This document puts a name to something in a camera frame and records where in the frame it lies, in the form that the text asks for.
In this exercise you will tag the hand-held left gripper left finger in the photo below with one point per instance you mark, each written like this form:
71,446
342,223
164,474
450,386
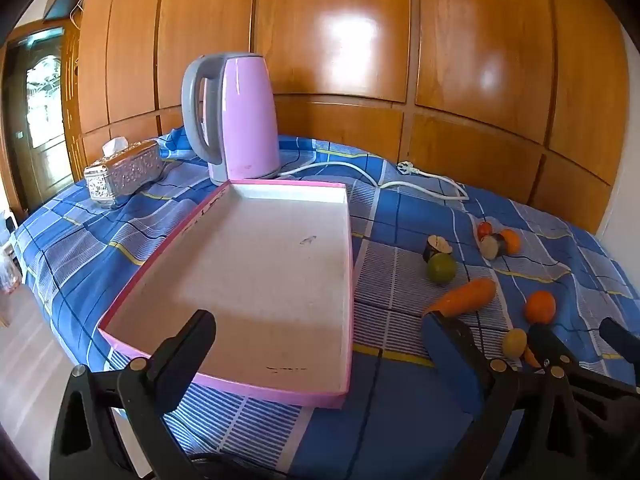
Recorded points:
172,365

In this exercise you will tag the wooden glass door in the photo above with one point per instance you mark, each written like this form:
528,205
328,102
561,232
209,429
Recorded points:
45,110

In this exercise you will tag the silver tissue box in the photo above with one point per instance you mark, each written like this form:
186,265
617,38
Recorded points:
125,172

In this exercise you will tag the pink shallow tray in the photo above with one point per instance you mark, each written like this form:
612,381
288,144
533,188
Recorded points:
250,270

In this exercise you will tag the pink electric kettle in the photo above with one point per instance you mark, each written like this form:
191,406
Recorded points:
245,120

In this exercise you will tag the small yellow potato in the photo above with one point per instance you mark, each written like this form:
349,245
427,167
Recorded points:
514,342

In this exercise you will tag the green lime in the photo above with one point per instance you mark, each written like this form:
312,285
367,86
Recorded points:
441,269

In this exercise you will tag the orange carrot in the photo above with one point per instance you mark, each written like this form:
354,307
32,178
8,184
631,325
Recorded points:
465,297

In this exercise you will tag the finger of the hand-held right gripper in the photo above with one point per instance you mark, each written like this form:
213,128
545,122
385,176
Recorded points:
620,340
547,342

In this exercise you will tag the round orange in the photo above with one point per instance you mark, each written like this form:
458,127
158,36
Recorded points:
540,307

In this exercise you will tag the blue plaid tablecloth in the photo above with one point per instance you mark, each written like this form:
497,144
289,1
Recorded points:
425,210

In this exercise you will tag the small orange vegetable piece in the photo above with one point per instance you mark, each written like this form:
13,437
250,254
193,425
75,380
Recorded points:
530,356

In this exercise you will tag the eggplant piece with smooth cut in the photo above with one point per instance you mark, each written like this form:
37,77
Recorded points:
491,247

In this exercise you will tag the eggplant piece with notched cut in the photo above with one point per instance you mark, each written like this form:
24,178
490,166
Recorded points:
438,246

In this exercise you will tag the small orange tangerine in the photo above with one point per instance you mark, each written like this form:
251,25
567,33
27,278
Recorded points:
512,241

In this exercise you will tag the wooden wardrobe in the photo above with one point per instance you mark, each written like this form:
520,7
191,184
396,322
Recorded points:
350,35

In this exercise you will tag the small red tomato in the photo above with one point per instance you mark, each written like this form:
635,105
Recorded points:
484,230

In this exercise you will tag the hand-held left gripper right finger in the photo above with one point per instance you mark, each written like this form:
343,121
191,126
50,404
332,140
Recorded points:
447,360

